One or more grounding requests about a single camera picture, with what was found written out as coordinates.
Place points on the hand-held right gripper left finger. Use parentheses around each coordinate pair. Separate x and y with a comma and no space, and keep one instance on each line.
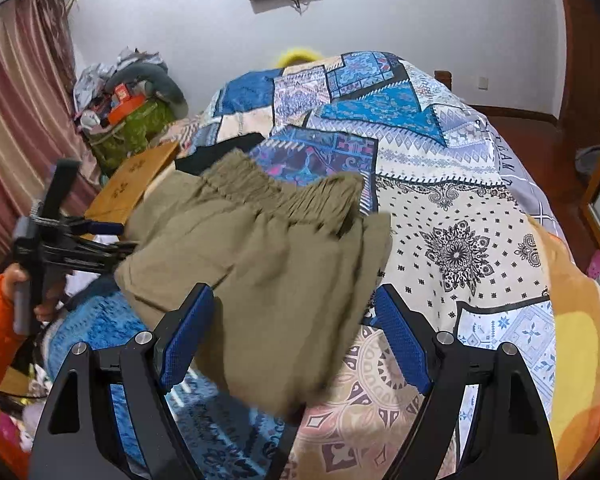
(185,345)

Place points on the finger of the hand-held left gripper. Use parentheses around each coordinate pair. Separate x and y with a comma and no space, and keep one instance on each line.
(105,252)
(105,228)

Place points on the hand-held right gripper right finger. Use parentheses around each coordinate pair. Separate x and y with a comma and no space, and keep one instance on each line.
(402,340)

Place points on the khaki pants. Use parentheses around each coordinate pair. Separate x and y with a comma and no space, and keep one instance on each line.
(260,270)

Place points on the person's left hand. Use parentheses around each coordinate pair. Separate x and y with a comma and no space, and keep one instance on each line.
(50,302)

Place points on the green patterned bag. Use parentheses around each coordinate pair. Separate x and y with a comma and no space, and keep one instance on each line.
(130,132)

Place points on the orange box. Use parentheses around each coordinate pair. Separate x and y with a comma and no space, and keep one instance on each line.
(125,105)

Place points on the black cloth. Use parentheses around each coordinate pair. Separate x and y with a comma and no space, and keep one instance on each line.
(215,152)

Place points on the striped pink curtain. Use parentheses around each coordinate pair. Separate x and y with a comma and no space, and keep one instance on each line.
(25,110)

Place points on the pile of grey clothes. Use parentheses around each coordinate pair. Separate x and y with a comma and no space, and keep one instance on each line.
(92,77)

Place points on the patchwork printed blanket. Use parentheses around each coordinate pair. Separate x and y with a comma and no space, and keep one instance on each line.
(460,200)

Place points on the grey plush toy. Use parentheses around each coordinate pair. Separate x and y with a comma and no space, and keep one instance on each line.
(172,90)

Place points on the pink toy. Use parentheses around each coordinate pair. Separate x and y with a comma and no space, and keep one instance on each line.
(596,265)

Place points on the yellow foam tube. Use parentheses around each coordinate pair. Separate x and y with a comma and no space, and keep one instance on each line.
(300,55)

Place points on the wooden bedpost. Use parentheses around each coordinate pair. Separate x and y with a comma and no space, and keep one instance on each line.
(443,79)

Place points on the wooden door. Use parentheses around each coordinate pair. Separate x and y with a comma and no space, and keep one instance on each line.
(585,35)

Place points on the white wall socket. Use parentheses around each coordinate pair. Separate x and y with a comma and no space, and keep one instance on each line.
(483,83)

